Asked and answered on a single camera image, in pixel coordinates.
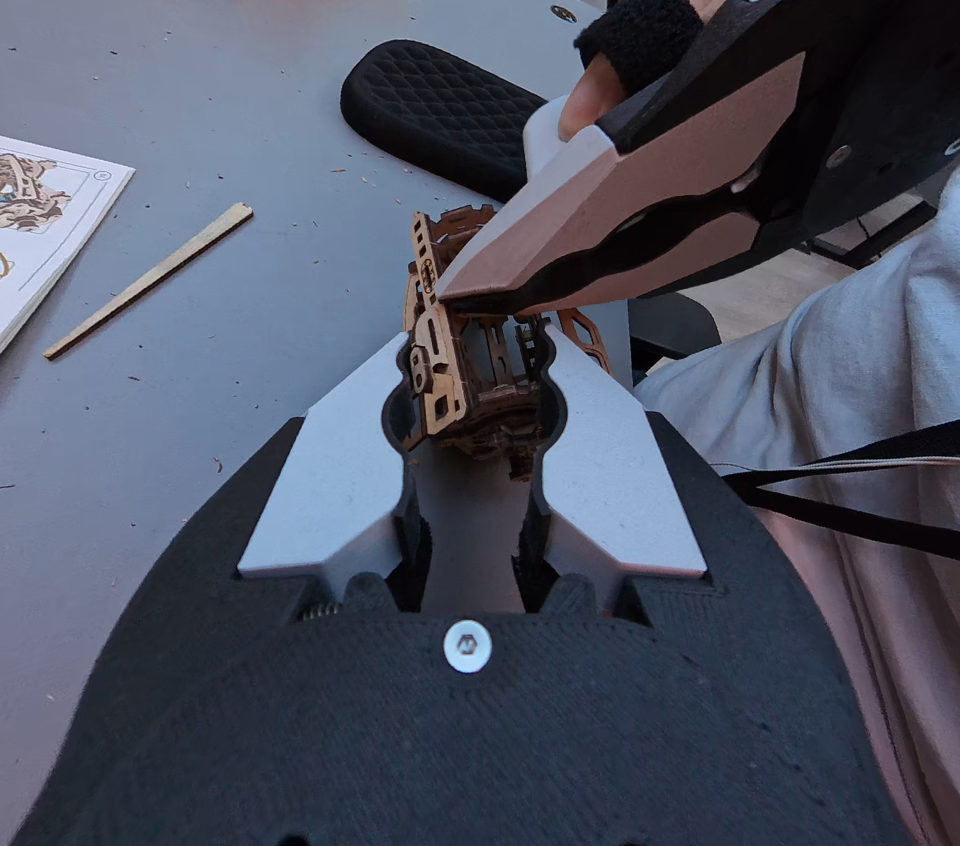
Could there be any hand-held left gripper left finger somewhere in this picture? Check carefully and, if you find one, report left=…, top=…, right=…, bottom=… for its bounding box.
left=237, top=330, right=432, bottom=613

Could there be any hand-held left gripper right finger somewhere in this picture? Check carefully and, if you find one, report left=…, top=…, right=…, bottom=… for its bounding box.
left=516, top=322, right=710, bottom=615

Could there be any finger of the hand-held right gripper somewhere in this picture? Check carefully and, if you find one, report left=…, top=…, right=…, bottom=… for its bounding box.
left=516, top=186, right=762, bottom=318
left=435, top=51, right=809, bottom=307

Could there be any wooden mechanical puzzle model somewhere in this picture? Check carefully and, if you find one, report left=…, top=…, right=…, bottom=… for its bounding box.
left=402, top=204, right=612, bottom=483

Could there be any grey desk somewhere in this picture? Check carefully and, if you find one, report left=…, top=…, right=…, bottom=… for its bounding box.
left=0, top=0, right=631, bottom=832

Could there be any black office chair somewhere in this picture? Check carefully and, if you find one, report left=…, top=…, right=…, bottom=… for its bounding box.
left=628, top=201, right=939, bottom=367

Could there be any person's pale sweatshirt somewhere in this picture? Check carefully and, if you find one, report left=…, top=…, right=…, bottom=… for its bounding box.
left=633, top=178, right=960, bottom=846

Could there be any black quilted pad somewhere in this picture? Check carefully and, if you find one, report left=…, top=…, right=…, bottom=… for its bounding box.
left=339, top=39, right=552, bottom=202

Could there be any thin pale wooden stick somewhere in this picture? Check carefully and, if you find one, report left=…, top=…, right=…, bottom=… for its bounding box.
left=43, top=201, right=255, bottom=361

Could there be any illustrated instruction booklet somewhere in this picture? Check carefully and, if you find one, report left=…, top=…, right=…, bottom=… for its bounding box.
left=0, top=135, right=136, bottom=356

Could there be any thin white cable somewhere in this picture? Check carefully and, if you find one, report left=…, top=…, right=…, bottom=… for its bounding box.
left=712, top=454, right=960, bottom=475

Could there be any black webbing strap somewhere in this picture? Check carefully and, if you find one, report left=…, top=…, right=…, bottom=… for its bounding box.
left=723, top=420, right=960, bottom=561

